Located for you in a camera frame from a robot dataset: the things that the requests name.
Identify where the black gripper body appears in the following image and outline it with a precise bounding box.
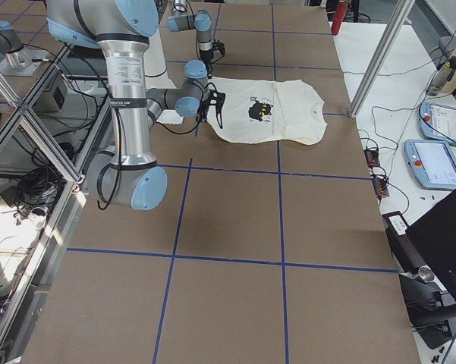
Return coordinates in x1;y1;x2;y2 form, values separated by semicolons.
197;88;226;118
197;41;225;72

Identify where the cream long-sleeve cat shirt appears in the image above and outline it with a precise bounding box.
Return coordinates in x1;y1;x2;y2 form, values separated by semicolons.
207;77;327;145

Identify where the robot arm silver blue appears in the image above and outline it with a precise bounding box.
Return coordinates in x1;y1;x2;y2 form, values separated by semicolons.
47;1;225;210
168;1;226;78

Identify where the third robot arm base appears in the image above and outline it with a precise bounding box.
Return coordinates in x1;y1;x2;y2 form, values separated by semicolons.
0;20;50;77

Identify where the red cylinder tube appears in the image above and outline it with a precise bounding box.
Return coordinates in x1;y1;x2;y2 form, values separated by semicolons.
331;0;348;36

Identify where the orange black connector box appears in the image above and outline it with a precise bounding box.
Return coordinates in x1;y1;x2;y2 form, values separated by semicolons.
364;148;380;168

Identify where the blue teach pendant near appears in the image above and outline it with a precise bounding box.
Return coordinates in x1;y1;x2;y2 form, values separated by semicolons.
404;140;456;190

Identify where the blue teach pendant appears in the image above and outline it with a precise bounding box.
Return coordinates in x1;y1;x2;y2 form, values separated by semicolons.
418;101;456;146
404;140;456;190

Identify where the grey water bottle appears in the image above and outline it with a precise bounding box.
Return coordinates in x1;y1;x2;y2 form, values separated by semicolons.
426;56;456;96

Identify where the blue teach pendant far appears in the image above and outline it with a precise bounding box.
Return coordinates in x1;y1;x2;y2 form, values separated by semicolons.
418;101;456;146

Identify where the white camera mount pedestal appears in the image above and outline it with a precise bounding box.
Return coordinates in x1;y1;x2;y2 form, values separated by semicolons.
143;22;185;125

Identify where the aluminium frame post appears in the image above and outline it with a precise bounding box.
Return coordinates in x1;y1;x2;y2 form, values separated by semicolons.
348;0;415;118

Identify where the aluminium frame rack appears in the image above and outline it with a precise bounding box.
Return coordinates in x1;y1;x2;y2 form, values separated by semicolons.
0;56;88;364

